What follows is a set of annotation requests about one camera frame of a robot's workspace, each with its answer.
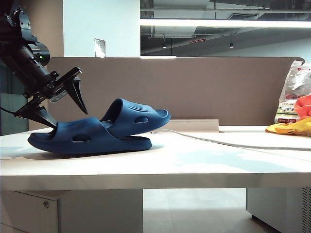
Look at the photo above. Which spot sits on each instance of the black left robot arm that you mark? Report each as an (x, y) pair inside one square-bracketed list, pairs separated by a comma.
[(14, 36)]

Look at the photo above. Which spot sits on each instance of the short linear ceiling light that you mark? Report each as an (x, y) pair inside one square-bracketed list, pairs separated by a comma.
[(158, 57)]

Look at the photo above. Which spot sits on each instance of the white vented cabinet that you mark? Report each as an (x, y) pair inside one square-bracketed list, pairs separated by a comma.
[(273, 208)]

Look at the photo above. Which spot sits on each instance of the black ceiling spot lamp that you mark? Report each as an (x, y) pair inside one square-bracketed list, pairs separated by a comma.
[(231, 44)]

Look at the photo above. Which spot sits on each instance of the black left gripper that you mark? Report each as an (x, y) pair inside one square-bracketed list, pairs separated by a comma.
[(36, 82)]

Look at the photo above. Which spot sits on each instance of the long linear ceiling light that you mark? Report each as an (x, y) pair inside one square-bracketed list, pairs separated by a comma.
[(218, 23)]

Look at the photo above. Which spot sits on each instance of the white table support panel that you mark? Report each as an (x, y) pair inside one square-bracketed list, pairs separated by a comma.
[(100, 211)]

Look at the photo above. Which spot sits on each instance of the silver wall plate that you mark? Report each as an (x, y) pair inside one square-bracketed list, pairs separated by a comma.
[(100, 47)]

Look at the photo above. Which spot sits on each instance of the clear printed snack bag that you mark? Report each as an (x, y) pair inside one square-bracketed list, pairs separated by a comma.
[(290, 92)]

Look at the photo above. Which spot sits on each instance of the yellow cloth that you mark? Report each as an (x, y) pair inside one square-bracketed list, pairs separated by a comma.
[(285, 128)]

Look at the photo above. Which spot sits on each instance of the white drawer cabinet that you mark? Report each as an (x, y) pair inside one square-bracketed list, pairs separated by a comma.
[(24, 213)]

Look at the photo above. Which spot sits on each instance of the blue rubber slipper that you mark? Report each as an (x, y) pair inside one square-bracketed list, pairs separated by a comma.
[(126, 121), (48, 143)]

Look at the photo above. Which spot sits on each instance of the red ceiling sign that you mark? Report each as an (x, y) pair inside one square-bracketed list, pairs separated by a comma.
[(198, 41)]

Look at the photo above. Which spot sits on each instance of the ceiling air vent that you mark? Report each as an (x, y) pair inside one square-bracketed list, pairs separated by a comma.
[(241, 16)]

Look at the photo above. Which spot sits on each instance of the orange-red cloth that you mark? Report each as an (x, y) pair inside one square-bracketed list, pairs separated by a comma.
[(303, 106)]

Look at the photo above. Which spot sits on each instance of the grey-brown desk divider panel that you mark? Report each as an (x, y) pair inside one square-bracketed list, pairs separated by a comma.
[(194, 92)]

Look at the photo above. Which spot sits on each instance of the round silver drawer lock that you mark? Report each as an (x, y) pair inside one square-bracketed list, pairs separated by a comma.
[(46, 204)]

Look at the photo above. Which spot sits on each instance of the dark glass door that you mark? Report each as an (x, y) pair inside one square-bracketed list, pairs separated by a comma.
[(9, 126)]

